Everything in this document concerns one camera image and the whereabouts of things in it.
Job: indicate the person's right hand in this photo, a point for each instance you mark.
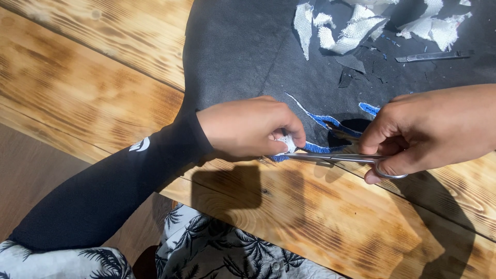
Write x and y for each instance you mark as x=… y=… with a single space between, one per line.
x=430 y=124

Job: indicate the person's left hand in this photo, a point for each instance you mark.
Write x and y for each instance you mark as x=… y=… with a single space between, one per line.
x=240 y=128

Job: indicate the white backing fabric piece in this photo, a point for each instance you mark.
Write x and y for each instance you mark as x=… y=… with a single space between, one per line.
x=287 y=142

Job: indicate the blue embroidered patch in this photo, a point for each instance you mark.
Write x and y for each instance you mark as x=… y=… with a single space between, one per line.
x=329 y=121

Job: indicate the silver metal scissors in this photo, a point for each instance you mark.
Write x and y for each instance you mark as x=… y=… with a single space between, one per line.
x=333 y=157

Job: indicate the slim metal blade tool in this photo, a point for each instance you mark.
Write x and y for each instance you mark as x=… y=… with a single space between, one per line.
x=430 y=56

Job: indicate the black fabric sheet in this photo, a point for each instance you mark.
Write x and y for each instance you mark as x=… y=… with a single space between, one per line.
x=240 y=58

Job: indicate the scattered blue thread bits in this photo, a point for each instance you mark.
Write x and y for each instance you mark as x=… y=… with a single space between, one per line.
x=389 y=40

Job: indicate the black fabric offcut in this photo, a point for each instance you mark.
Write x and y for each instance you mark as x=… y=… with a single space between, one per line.
x=345 y=78
x=350 y=62

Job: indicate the pile of white fabric scraps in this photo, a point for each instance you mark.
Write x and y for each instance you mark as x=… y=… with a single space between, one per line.
x=356 y=33

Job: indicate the palm print shirt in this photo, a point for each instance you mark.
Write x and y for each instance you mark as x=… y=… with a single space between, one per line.
x=217 y=248

